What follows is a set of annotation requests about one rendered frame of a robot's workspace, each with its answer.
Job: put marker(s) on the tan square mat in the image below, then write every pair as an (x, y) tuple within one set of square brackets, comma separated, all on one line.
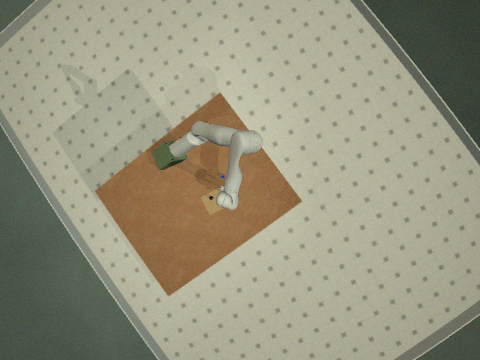
[(211, 205)]

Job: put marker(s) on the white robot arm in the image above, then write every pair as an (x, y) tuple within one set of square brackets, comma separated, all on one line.
[(242, 142)]

